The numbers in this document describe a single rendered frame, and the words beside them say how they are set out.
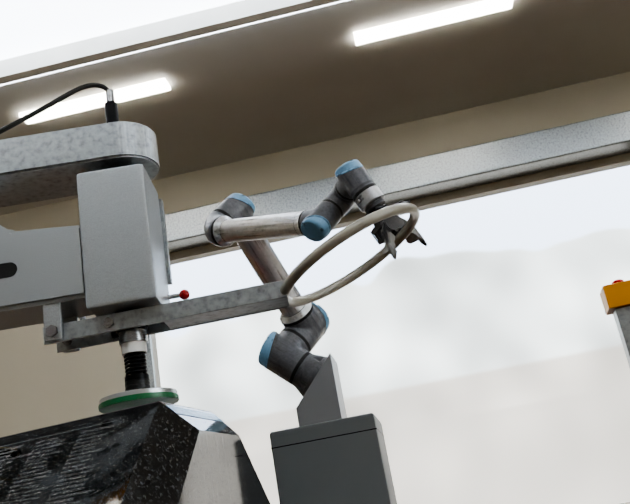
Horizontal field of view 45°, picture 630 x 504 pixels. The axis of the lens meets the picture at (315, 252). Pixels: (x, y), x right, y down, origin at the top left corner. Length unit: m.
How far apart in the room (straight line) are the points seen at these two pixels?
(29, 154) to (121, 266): 0.46
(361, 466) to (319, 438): 0.18
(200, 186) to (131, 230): 5.57
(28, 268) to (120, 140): 0.46
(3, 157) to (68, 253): 0.37
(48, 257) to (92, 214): 0.17
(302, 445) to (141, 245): 1.08
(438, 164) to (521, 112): 1.09
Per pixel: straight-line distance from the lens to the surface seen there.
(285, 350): 3.07
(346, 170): 2.45
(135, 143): 2.35
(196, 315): 2.17
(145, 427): 1.92
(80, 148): 2.37
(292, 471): 2.89
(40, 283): 2.25
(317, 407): 2.97
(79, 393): 7.66
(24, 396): 7.92
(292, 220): 2.52
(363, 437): 2.86
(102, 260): 2.21
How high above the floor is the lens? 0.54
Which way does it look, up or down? 19 degrees up
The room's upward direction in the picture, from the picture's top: 10 degrees counter-clockwise
